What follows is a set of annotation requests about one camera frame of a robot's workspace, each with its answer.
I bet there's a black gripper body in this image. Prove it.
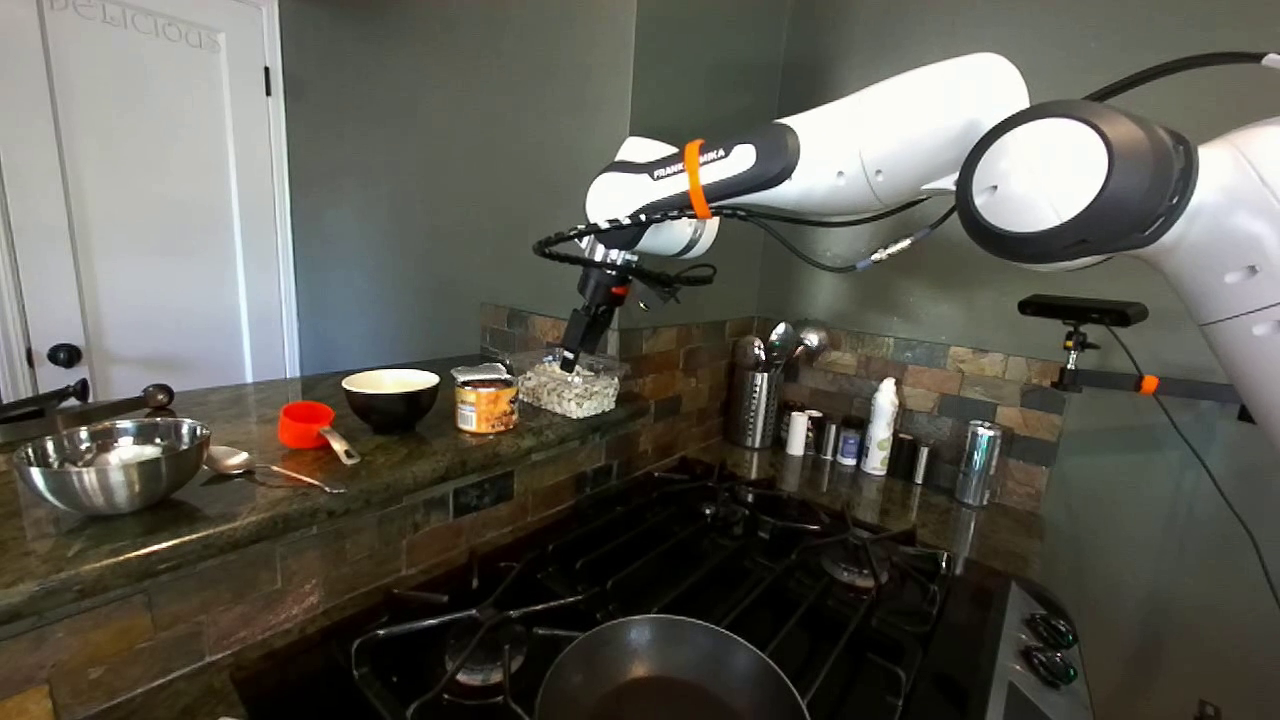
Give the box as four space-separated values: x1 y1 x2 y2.
574 262 641 331

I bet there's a clear plastic container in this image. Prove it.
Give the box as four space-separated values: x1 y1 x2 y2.
511 350 626 424

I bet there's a black and white bowl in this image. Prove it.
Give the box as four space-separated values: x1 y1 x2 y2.
336 364 443 436

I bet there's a steel mixing bowl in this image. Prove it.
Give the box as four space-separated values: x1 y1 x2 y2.
6 414 217 521

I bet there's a tin can with label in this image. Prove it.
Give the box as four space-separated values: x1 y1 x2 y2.
448 364 524 440

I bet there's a small white cup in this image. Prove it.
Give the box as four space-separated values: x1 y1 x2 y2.
780 405 820 465

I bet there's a black gas stove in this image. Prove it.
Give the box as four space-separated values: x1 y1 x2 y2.
232 456 1094 720

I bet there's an orange measuring cup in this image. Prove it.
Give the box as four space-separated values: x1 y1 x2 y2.
276 397 362 473

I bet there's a white plastic bottle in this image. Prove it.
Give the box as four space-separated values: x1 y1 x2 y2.
855 374 904 484

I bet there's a thin metal utensil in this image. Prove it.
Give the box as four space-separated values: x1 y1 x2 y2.
264 459 346 502

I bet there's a small black jar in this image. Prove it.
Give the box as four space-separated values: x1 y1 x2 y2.
888 434 936 490

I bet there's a steel frying pan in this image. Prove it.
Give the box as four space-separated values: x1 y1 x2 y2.
533 612 816 720

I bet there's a metal spoon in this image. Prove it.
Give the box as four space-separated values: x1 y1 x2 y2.
200 440 259 484

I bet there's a silver drink can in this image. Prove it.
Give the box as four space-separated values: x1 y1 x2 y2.
951 416 1009 512

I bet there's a white door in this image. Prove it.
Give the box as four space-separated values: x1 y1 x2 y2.
0 0 305 405

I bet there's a black stove knob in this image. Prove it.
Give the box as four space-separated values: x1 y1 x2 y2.
1021 649 1085 692
1025 612 1085 652

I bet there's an orange strap on arm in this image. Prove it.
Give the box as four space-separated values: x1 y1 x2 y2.
681 138 721 224

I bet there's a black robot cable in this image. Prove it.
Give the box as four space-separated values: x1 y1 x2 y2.
533 48 1280 292

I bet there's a black stereo camera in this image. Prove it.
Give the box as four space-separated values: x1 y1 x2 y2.
1014 292 1150 331

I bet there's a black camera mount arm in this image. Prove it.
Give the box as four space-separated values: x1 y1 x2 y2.
1049 324 1261 429

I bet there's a black camera cable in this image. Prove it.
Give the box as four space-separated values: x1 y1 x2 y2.
1100 324 1280 612

